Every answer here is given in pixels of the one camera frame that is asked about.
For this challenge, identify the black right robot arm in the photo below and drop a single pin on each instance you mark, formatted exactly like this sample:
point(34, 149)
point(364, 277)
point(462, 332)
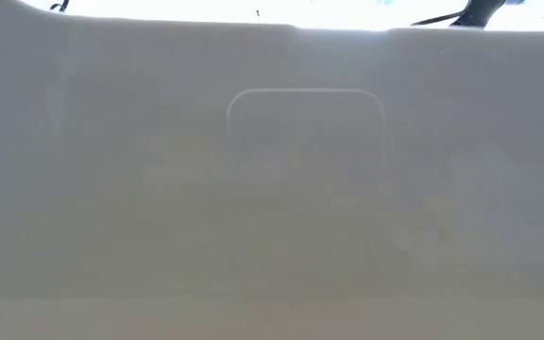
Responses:
point(480, 11)

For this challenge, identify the translucent grey plastic tray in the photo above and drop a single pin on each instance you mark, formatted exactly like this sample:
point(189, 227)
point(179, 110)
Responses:
point(272, 189)

